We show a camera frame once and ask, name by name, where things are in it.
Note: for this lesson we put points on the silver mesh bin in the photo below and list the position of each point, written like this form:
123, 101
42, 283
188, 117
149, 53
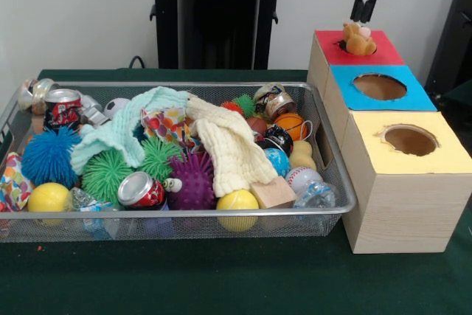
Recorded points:
22, 230

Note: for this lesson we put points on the blue spiky rubber ball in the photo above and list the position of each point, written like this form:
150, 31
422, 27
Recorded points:
49, 158

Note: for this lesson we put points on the dark green table cloth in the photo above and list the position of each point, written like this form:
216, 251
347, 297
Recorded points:
221, 278
461, 101

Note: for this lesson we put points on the brown teddy bear plush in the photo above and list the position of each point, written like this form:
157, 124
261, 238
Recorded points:
359, 44

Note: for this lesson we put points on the plain yellow ball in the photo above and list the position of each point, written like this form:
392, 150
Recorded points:
48, 198

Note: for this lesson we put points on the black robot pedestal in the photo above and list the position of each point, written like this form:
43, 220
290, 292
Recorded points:
221, 16

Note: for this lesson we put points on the wooden box with three holes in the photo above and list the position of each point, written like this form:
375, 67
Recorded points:
405, 211

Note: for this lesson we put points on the black stand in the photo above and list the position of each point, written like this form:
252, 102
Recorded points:
457, 34

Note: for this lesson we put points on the white baseball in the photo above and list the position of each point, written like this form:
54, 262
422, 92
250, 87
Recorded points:
302, 178

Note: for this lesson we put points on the cream knitted cloth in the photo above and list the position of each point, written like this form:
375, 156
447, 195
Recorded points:
228, 145

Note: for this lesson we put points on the wooden block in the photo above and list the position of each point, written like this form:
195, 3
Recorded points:
273, 193

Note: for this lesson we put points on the orange basketball toy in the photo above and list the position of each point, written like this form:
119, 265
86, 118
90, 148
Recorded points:
289, 125

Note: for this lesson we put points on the crushed red soda can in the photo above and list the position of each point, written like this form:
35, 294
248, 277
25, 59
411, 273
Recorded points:
136, 187

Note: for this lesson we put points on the yellow ball with seam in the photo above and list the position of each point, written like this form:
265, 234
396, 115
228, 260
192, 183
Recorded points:
237, 206

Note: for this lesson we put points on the green spiky rubber ball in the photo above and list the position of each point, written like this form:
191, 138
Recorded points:
105, 178

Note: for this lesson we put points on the mint green knitted cloth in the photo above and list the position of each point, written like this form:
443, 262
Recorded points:
110, 134

